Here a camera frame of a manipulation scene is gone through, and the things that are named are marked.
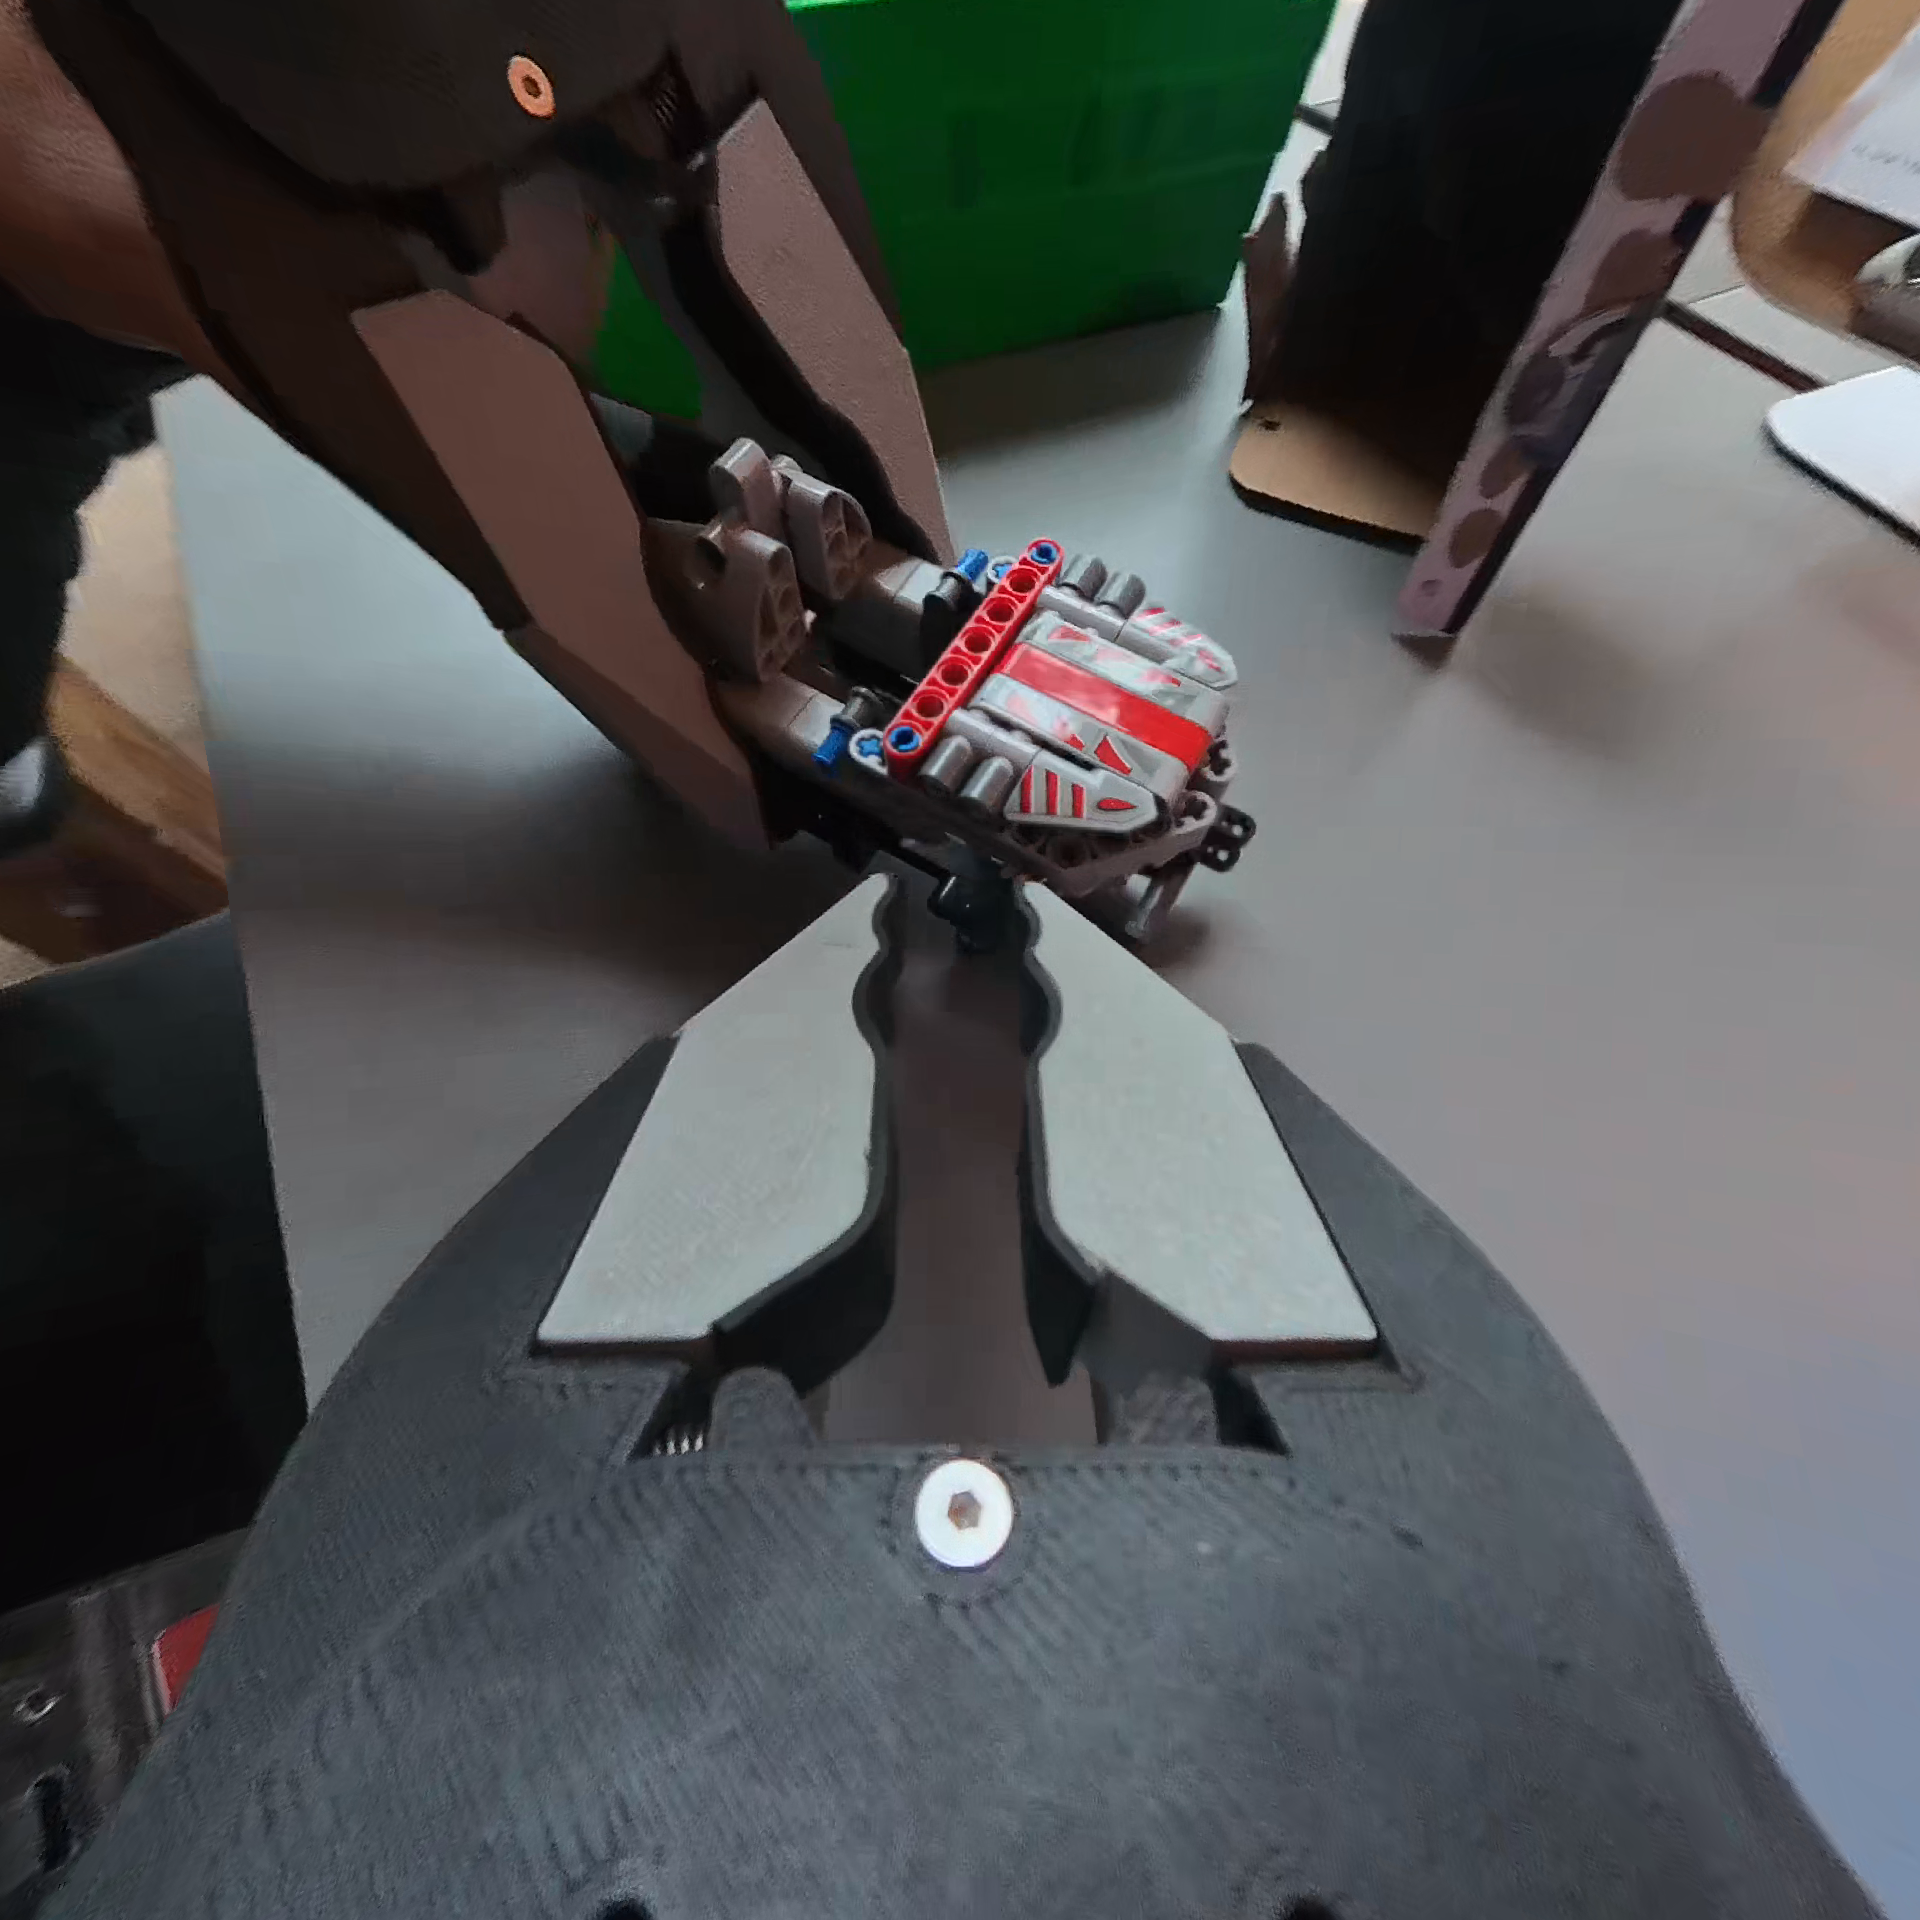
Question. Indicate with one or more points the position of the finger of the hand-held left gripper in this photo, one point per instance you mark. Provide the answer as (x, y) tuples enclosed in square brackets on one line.
[(556, 522), (823, 302)]

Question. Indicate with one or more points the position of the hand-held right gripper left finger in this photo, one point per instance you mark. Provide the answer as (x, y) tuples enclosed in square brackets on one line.
[(719, 1186)]

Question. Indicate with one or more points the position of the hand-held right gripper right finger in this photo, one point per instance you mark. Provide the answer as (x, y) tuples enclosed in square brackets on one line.
[(1198, 1186)]

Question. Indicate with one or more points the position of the grey red lego vehicle model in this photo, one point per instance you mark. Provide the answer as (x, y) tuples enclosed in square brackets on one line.
[(1077, 706)]

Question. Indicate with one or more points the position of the person's left forearm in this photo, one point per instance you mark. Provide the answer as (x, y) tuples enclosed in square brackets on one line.
[(60, 481)]

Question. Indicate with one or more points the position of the black lego set box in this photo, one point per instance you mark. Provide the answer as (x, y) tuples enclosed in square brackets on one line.
[(1424, 226)]

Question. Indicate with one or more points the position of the person's left hand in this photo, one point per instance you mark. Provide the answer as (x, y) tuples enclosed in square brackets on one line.
[(75, 194)]

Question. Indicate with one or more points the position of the green plastic bin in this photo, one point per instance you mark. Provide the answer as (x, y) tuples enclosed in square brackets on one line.
[(1050, 151)]

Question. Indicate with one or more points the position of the person's black jacket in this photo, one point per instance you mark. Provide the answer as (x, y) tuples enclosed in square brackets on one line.
[(120, 1275)]

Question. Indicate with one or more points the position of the printed instruction sheet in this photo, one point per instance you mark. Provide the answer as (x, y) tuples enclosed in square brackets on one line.
[(1876, 134)]

